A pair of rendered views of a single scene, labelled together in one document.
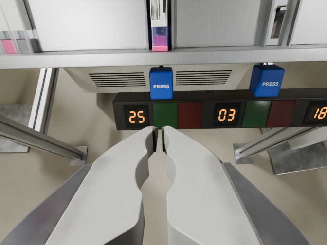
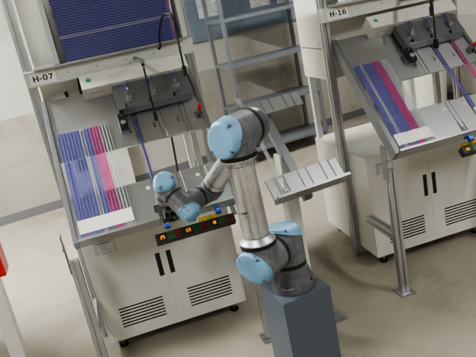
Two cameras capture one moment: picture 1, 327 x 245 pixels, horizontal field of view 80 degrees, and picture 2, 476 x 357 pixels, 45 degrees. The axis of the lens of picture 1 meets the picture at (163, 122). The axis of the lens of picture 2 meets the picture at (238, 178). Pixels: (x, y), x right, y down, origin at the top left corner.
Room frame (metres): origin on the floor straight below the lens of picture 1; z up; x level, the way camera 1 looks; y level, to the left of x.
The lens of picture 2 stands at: (-2.13, 0.29, 1.52)
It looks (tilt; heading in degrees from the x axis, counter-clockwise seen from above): 17 degrees down; 344
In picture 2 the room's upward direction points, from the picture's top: 12 degrees counter-clockwise
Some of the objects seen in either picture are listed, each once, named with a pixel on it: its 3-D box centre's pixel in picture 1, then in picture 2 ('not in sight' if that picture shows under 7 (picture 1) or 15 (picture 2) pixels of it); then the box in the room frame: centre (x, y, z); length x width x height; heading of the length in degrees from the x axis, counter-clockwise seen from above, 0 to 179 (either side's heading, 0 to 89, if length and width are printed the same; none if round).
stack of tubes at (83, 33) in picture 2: not in sight; (114, 20); (0.63, -0.06, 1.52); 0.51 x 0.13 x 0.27; 87
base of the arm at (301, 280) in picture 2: not in sight; (291, 272); (-0.45, -0.30, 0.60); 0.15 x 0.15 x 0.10
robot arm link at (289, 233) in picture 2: not in sight; (284, 242); (-0.45, -0.29, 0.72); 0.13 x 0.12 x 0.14; 123
